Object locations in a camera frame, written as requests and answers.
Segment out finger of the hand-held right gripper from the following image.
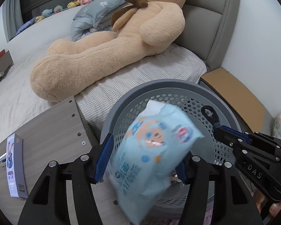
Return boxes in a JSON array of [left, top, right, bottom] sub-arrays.
[[213, 128, 245, 154], [221, 126, 252, 143]]

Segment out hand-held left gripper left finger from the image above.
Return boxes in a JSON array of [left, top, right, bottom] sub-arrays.
[[18, 133, 114, 225]]

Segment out person's right hand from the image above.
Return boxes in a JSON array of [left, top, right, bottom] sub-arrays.
[[258, 189, 280, 217]]

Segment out flat brown cardboard box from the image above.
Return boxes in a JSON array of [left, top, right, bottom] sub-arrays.
[[198, 67, 268, 128]]

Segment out long purple cartoon box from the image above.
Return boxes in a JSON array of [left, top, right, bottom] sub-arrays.
[[5, 133, 29, 199]]

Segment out folded blue-grey duvet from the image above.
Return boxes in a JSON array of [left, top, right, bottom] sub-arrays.
[[70, 16, 116, 42]]

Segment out blue cushion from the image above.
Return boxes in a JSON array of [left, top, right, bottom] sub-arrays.
[[16, 17, 37, 35]]

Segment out blue-grey flowered pillow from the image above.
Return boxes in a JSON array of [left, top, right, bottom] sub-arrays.
[[72, 0, 132, 29]]

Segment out grey and white desk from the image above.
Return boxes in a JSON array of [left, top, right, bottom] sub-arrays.
[[0, 49, 14, 87]]

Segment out bed with checked sheet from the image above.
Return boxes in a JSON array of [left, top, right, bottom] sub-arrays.
[[0, 9, 208, 150]]

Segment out grey perforated plastic basket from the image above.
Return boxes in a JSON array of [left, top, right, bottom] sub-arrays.
[[99, 79, 246, 216]]

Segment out grey curtain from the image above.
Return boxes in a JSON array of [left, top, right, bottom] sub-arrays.
[[3, 0, 22, 43]]

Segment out light blue snack packet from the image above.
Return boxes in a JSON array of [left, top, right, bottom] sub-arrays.
[[108, 99, 205, 225]]

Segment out grey padded headboard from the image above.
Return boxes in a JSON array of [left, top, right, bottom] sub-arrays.
[[123, 0, 240, 72]]

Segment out large beige teddy bear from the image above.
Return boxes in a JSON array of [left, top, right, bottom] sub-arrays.
[[29, 0, 195, 102]]

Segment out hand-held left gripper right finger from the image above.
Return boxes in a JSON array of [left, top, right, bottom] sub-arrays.
[[176, 156, 264, 225]]

